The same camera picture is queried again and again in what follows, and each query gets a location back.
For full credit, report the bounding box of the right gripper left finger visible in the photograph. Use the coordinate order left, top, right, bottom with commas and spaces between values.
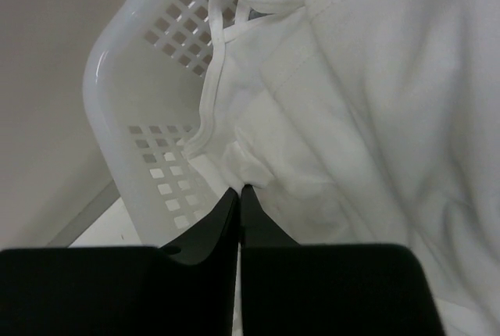
1, 190, 239, 335

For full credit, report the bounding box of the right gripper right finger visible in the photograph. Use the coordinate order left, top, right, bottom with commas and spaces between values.
241, 186, 445, 335

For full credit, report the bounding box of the white tank top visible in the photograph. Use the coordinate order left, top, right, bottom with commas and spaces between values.
184, 0, 499, 335

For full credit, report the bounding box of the white plastic basket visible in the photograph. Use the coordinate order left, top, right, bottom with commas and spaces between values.
83, 0, 218, 246

